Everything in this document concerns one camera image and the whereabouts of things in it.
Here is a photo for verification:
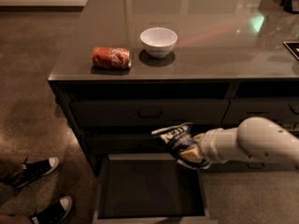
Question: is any upper black sneaker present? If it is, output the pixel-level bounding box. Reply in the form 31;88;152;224
13;157;60;189

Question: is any open bottom left drawer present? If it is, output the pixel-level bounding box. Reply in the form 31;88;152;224
92;153;218;224

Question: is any top left drawer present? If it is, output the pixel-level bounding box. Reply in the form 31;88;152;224
70;99;229;127

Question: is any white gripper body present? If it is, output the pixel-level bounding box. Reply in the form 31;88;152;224
197;128;247;163

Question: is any brown trouser leg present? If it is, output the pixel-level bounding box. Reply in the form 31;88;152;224
0;215;32;224
0;157;22;186

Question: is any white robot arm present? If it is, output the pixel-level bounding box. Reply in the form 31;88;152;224
178;117;299;167

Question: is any middle left drawer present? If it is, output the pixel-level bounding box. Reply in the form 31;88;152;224
85;133;164;155

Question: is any black sneaker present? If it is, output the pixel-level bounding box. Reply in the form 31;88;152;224
13;157;60;189
29;196;73;224

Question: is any blue chip bag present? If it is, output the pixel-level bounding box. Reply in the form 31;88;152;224
151;122;210;170

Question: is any top right drawer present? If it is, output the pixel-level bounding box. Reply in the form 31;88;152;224
222;97;299;124

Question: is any dark framed object on counter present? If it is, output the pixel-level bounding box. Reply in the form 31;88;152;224
283;42;299;61

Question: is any white bowl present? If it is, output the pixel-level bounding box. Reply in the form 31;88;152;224
140;27;178;58

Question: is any lower brown trouser leg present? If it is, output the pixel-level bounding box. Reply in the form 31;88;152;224
0;215;32;224

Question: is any dark cabinet counter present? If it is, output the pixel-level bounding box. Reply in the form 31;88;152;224
49;0;299;171

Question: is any bottom right drawer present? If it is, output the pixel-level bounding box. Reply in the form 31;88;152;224
204;161;298;173

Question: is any red soda can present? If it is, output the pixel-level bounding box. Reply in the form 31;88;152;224
92;47;131;70

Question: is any upper brown trouser leg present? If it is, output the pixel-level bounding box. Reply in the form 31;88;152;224
0;157;22;186

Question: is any lower black sneaker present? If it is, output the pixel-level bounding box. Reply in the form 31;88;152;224
29;196;73;224

